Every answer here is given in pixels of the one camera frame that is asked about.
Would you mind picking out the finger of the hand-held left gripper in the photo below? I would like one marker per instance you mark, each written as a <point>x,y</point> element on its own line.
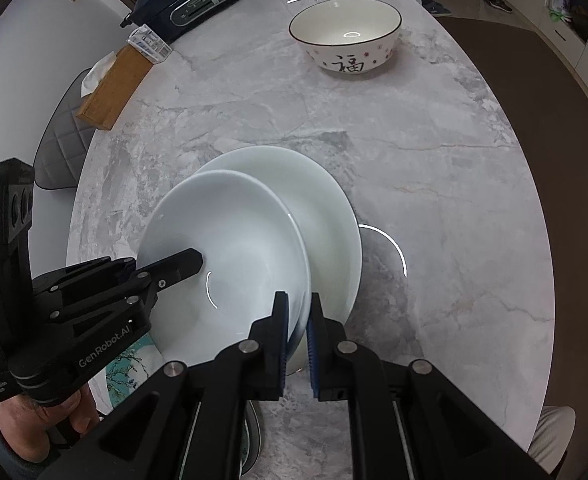
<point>174,266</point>
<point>104,312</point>

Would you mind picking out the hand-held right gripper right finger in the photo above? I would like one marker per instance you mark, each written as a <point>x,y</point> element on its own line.
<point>314,360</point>

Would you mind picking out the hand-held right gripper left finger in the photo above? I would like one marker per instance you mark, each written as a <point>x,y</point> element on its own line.
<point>284,350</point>

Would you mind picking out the white shallow bowl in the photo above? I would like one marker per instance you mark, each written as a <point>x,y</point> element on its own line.
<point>234,240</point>

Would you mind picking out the person's left hand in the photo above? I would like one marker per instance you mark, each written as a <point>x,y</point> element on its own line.
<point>39,417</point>

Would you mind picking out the teal floral rimmed bowl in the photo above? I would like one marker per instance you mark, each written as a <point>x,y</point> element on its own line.
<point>139,355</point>

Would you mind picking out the grey rimmed plate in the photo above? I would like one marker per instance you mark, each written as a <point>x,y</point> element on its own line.
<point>252,435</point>

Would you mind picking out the large white plate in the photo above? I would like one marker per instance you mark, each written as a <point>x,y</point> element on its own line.
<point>324,210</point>

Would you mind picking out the grey quilted chair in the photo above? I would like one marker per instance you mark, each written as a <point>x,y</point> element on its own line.
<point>61,135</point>

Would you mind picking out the wooden tissue box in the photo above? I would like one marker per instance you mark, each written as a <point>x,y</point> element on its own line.
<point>116,90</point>

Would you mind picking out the white tissue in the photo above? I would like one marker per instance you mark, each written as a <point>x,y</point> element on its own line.
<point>94,75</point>

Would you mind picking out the clear plastic box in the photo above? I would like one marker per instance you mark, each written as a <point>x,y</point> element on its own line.
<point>149,45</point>

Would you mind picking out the person's trouser leg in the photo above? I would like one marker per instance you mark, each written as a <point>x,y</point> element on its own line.
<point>553,435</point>

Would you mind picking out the blue kitchen appliance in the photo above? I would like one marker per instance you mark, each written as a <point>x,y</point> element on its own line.
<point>194,5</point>

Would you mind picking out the large red floral bowl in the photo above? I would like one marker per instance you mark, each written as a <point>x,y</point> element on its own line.
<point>346,25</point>

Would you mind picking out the blue sneaker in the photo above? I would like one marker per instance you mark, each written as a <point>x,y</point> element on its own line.
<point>436,6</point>

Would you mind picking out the dark shoe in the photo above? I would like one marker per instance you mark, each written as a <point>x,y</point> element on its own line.
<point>496,0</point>

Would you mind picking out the white cabinet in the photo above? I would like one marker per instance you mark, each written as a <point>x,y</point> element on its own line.
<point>573,45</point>

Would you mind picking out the purple green plastic bag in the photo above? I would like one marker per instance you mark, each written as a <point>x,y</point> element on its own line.
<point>559,2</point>

